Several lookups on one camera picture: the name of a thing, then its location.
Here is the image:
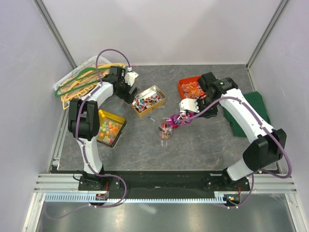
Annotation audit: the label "green cloth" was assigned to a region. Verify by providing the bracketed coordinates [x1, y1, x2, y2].
[223, 91, 273, 138]

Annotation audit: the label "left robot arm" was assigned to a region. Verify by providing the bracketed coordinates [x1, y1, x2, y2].
[68, 66, 139, 190]

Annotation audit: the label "gold square tin star candies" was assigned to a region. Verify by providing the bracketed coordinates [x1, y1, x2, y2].
[97, 110, 126, 148]

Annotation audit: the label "clear plastic jar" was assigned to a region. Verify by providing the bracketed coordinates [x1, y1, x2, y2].
[158, 117, 173, 147]

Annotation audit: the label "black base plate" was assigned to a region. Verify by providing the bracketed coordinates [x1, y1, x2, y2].
[78, 171, 250, 198]

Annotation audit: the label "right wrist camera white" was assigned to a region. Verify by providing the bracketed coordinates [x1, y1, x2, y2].
[179, 98, 200, 113]

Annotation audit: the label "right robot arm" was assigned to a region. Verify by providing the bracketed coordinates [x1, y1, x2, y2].
[197, 72, 292, 190]

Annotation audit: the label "purple plastic scoop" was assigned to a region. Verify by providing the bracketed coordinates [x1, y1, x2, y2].
[167, 112, 194, 129]

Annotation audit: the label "purple cable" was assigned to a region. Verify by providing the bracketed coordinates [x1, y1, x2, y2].
[43, 48, 133, 220]
[180, 96, 292, 210]

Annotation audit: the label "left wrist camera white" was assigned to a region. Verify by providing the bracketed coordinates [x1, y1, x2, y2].
[124, 71, 139, 87]

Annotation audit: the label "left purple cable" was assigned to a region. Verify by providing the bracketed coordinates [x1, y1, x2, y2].
[43, 48, 133, 220]

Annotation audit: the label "gold tin lollipops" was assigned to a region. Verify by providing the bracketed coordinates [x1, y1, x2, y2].
[131, 85, 166, 118]

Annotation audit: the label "orange box of lollipops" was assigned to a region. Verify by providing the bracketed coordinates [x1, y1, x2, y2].
[178, 76, 205, 99]

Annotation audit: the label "grey cable duct rail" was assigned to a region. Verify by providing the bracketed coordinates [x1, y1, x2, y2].
[45, 192, 227, 203]

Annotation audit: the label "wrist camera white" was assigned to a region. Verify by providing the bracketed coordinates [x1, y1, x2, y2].
[124, 71, 139, 87]
[179, 98, 200, 113]

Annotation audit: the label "orange wavy clothes hanger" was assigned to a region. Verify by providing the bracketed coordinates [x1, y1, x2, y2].
[62, 70, 114, 102]

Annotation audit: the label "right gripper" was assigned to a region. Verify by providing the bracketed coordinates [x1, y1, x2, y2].
[192, 96, 218, 118]

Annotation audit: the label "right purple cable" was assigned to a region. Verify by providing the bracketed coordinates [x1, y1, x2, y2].
[180, 96, 292, 210]

